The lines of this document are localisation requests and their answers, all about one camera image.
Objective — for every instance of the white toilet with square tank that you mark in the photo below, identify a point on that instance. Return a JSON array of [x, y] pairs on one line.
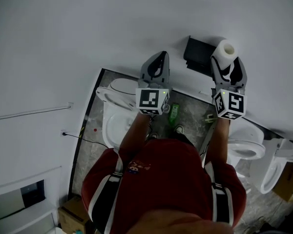
[[249, 135]]

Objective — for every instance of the green plastic bottle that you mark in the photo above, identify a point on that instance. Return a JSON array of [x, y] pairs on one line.
[[173, 113]]

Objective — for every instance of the person's white shoe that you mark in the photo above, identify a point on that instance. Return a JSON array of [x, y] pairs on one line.
[[153, 135], [179, 128]]

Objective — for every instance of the dark glass panel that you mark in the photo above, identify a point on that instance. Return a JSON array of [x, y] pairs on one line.
[[33, 194]]

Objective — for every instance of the brown cardboard box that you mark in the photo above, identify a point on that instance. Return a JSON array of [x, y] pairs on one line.
[[290, 181], [73, 211]]

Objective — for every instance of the small pale green item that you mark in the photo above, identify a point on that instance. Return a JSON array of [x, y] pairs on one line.
[[209, 119]]

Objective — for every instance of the white toilet with tall tank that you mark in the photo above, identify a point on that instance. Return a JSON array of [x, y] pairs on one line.
[[271, 169]]

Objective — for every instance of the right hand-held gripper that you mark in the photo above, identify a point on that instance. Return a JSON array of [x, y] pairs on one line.
[[235, 102]]

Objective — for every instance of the black wall shelf holder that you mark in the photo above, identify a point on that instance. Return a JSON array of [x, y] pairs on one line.
[[197, 55]]

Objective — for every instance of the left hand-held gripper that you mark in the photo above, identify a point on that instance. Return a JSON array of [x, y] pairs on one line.
[[147, 99]]

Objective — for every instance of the white toilet paper roll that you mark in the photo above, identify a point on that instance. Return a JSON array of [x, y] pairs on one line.
[[223, 55]]

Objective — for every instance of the person's left forearm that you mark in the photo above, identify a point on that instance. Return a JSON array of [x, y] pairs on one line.
[[134, 135]]

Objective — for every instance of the person's black trouser leg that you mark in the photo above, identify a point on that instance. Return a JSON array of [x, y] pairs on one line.
[[183, 138]]

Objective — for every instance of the person's red shirt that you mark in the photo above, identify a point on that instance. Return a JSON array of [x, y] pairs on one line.
[[166, 179]]

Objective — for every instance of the white toilet with round tank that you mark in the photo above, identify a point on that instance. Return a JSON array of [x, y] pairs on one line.
[[117, 84]]

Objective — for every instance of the person's right forearm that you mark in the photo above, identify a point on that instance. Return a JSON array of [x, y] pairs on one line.
[[217, 142]]

